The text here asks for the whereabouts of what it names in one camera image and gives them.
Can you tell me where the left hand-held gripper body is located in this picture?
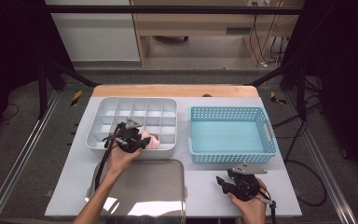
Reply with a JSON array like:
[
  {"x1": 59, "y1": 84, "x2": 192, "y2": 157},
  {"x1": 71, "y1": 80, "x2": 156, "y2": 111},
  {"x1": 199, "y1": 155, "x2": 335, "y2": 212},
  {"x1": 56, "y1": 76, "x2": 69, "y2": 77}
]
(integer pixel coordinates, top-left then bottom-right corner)
[{"x1": 115, "y1": 118, "x2": 144, "y2": 154}]

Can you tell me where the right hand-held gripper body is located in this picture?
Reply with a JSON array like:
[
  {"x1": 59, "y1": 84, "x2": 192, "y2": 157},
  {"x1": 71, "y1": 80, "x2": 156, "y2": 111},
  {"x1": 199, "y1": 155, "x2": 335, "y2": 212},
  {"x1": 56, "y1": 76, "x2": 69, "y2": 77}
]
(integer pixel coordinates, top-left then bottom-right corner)
[{"x1": 227, "y1": 162, "x2": 269, "y2": 203}]

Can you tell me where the pink sock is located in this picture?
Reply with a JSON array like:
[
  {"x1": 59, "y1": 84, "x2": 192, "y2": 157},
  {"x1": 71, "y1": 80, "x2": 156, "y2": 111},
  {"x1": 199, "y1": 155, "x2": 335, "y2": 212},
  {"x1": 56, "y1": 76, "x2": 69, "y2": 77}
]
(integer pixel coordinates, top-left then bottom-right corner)
[{"x1": 140, "y1": 130, "x2": 161, "y2": 149}]

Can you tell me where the black sock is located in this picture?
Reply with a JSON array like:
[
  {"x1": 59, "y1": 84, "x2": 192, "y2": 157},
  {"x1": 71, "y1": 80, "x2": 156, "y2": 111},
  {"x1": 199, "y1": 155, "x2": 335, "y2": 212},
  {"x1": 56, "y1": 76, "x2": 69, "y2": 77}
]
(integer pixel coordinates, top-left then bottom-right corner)
[{"x1": 103, "y1": 136, "x2": 118, "y2": 149}]

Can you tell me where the white divided storage box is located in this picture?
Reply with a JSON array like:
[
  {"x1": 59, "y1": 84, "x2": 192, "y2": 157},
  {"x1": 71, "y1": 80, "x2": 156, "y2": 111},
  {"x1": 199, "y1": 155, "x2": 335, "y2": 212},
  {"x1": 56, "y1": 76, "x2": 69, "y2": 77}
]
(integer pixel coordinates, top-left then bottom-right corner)
[{"x1": 86, "y1": 96, "x2": 179, "y2": 161}]

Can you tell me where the grey translucent box lid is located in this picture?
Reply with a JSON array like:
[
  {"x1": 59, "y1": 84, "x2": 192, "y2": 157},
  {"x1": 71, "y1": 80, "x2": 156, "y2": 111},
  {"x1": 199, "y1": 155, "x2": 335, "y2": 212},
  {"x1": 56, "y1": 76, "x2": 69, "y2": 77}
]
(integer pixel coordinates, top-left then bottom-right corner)
[{"x1": 85, "y1": 159, "x2": 188, "y2": 224}]

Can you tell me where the blue plastic basket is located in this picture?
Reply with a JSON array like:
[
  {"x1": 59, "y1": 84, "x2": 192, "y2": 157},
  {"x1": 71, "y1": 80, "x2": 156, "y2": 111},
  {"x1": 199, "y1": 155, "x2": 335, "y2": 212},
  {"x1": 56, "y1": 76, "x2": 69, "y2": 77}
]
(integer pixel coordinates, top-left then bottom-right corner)
[{"x1": 187, "y1": 105, "x2": 281, "y2": 165}]

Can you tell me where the person's left hand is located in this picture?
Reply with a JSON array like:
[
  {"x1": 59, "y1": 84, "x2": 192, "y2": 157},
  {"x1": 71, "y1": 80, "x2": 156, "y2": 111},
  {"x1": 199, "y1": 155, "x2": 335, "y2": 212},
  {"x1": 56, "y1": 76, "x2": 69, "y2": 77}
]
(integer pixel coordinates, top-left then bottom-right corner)
[{"x1": 106, "y1": 143, "x2": 144, "y2": 179}]

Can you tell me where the person's right hand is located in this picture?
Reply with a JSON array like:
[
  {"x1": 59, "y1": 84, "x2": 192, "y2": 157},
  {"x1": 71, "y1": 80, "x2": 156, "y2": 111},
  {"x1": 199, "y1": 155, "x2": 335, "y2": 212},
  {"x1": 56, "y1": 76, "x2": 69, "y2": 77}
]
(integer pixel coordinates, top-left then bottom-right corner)
[{"x1": 227, "y1": 178, "x2": 269, "y2": 224}]

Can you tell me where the yellow black hazard tape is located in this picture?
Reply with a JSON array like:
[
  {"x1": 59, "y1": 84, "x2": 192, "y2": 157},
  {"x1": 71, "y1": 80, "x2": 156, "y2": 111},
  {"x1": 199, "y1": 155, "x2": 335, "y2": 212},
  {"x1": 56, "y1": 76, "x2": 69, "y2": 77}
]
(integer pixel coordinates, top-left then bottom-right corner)
[
  {"x1": 70, "y1": 90, "x2": 84, "y2": 107},
  {"x1": 269, "y1": 91, "x2": 288, "y2": 105}
]

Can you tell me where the black metal stand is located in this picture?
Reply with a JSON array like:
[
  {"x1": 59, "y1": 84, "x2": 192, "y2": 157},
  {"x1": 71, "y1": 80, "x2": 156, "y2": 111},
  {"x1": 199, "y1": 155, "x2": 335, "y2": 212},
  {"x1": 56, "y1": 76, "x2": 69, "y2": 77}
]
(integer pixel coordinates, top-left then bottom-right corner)
[
  {"x1": 247, "y1": 60, "x2": 308, "y2": 121},
  {"x1": 36, "y1": 59, "x2": 102, "y2": 119}
]

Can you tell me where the white cabinet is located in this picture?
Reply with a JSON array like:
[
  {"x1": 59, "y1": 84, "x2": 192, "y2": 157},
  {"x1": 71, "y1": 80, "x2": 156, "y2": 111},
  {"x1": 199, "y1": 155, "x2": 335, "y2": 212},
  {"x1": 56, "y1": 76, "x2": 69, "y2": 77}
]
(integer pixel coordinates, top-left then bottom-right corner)
[{"x1": 45, "y1": 0, "x2": 142, "y2": 63}]

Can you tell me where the wooden desk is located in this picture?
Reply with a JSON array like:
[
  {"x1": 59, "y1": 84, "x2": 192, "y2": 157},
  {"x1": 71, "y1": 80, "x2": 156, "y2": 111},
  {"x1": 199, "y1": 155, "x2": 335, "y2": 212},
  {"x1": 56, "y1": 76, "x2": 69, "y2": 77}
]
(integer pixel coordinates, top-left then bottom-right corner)
[{"x1": 130, "y1": 0, "x2": 304, "y2": 67}]

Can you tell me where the black curtain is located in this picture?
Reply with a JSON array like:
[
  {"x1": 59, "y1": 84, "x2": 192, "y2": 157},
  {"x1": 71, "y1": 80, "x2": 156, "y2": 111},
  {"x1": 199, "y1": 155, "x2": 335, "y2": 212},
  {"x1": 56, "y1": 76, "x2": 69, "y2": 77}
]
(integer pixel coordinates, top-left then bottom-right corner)
[
  {"x1": 0, "y1": 0, "x2": 74, "y2": 150},
  {"x1": 281, "y1": 0, "x2": 358, "y2": 181}
]

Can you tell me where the white power strip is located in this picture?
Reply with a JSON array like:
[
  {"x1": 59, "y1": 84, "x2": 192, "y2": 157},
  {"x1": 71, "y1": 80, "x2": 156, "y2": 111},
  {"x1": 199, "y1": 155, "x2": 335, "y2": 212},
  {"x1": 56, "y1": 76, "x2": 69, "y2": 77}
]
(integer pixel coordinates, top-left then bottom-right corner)
[{"x1": 247, "y1": 0, "x2": 273, "y2": 7}]

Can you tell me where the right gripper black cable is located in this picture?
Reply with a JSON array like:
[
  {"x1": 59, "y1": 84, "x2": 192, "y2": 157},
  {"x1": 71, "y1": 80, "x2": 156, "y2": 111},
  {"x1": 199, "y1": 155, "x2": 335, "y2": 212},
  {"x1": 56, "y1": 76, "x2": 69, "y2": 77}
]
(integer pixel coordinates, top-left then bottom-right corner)
[{"x1": 258, "y1": 188, "x2": 278, "y2": 224}]

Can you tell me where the black floor cable loop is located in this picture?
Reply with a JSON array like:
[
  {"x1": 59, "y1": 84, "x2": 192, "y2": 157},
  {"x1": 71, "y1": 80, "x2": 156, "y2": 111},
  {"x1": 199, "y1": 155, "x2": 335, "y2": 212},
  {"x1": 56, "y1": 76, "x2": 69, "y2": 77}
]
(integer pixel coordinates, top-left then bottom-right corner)
[{"x1": 273, "y1": 102, "x2": 328, "y2": 207}]

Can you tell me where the aluminium rail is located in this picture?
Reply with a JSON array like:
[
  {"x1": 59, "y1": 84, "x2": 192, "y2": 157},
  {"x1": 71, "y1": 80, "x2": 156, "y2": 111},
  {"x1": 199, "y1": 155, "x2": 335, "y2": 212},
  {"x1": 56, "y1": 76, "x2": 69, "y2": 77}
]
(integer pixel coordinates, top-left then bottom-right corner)
[
  {"x1": 282, "y1": 91, "x2": 358, "y2": 224},
  {"x1": 0, "y1": 89, "x2": 62, "y2": 224}
]

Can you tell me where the thin black floor cable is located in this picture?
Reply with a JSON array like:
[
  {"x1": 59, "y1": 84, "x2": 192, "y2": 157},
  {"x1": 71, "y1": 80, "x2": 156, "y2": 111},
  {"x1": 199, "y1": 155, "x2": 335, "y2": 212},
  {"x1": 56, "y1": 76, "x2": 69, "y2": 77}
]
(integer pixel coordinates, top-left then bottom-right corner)
[{"x1": 0, "y1": 102, "x2": 21, "y2": 123}]

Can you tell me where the black horizontal frame bar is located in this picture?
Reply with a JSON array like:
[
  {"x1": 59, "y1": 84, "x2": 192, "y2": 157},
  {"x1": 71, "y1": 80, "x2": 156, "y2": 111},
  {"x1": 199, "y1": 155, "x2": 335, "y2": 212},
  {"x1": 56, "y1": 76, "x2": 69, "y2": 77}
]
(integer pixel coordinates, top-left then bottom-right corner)
[{"x1": 45, "y1": 5, "x2": 304, "y2": 16}]

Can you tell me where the black cable bundle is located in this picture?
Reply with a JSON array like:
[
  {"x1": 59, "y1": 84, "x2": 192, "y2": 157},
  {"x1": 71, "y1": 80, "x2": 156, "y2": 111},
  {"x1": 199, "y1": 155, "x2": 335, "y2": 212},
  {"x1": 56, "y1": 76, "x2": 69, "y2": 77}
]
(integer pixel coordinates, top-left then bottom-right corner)
[{"x1": 269, "y1": 36, "x2": 291, "y2": 68}]

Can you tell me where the yellow cable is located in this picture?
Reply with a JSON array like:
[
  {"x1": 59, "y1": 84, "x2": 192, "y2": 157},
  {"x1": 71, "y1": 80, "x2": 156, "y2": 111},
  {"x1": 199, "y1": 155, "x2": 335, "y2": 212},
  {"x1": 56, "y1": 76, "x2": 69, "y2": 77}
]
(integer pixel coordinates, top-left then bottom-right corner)
[{"x1": 249, "y1": 13, "x2": 282, "y2": 65}]

